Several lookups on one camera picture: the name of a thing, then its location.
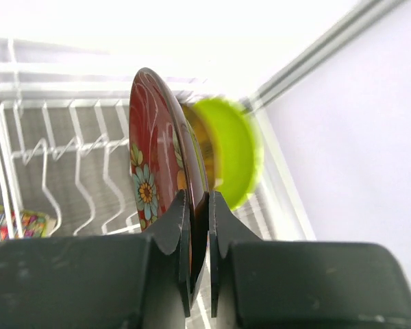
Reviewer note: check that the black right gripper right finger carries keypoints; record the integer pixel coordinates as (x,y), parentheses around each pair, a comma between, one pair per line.
(300,284)

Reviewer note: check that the white wire dish rack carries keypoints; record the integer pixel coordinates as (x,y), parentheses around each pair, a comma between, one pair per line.
(64,151)

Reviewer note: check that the lime green plate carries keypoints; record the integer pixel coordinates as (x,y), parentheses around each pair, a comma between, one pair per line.
(242,151)

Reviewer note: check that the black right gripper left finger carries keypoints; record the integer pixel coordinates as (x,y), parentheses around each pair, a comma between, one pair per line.
(112,281)

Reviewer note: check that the yellow patterned plate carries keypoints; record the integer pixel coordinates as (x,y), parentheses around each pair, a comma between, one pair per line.
(208,144)

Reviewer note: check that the red floral plate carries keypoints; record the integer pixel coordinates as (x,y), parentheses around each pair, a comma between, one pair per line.
(165,159)

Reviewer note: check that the green book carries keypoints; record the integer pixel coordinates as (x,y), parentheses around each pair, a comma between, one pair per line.
(33,224)

